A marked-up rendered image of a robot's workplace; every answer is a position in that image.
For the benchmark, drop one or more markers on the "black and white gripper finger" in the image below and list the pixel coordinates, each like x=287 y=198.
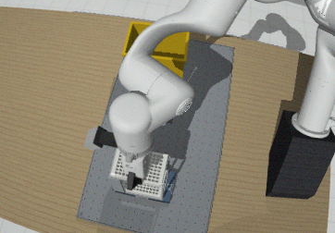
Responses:
x=131 y=180

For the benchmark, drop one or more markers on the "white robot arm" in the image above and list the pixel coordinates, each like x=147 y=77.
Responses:
x=157 y=94

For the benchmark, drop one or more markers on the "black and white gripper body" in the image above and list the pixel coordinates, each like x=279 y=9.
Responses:
x=139 y=165

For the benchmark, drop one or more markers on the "yellow open-top bin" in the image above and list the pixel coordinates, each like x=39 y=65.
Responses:
x=175 y=45

